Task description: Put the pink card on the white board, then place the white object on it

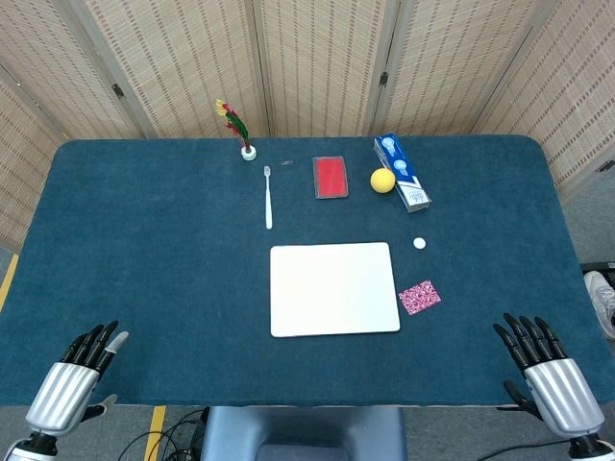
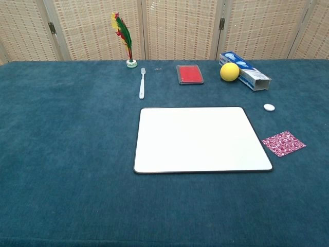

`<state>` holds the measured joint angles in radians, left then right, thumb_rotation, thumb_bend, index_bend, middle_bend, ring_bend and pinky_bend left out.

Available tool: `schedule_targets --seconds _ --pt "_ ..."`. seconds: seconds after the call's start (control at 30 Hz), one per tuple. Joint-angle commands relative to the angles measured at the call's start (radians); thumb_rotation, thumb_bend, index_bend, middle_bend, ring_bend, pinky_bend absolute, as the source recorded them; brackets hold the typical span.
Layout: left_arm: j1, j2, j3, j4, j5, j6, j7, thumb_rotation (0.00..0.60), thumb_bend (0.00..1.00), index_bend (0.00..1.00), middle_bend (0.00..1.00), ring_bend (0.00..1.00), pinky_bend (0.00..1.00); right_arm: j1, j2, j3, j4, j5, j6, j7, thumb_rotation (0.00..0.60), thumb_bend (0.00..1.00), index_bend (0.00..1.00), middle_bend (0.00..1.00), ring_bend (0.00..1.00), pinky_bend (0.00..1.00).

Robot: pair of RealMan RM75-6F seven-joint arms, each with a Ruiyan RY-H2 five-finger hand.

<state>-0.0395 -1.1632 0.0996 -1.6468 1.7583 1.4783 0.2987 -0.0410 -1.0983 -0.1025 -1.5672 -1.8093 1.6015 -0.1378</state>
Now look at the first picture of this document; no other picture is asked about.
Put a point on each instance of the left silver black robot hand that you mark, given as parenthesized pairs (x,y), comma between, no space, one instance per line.
(65,394)

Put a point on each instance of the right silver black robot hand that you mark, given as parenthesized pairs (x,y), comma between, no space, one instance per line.
(559,389)

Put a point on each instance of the red white patterned playing cards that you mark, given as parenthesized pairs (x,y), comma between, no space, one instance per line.
(419,298)

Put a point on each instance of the small white round disc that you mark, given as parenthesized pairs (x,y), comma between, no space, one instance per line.
(419,243)

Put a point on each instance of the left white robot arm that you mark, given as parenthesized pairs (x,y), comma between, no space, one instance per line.
(26,447)

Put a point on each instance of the white rectangular board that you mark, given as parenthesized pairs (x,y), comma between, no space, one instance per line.
(334,289)

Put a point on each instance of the white sneaker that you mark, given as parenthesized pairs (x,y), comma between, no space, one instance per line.
(600,300)

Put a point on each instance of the black metal stand foot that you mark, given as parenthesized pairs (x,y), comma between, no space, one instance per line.
(599,267)

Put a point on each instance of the blue felt table cloth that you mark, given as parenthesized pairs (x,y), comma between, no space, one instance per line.
(168,269)

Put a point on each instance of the black screen hinge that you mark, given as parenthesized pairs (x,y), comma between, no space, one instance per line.
(116,89)
(605,166)
(383,78)

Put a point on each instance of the blue grey robot torso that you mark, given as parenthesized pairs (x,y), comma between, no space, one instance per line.
(302,432)

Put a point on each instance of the blue light bulb box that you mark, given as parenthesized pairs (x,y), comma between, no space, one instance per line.
(408,180)

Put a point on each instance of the yellow ball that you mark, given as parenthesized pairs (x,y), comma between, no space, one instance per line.
(383,181)

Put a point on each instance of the white toothbrush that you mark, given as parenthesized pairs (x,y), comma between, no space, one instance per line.
(268,201)

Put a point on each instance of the colourful feather shuttlecock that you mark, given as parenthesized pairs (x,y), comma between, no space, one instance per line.
(248,153)

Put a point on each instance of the red ink pad case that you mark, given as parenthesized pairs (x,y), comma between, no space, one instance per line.
(331,177)

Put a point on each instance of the woven beige folding screen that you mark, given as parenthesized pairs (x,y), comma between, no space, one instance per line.
(312,62)

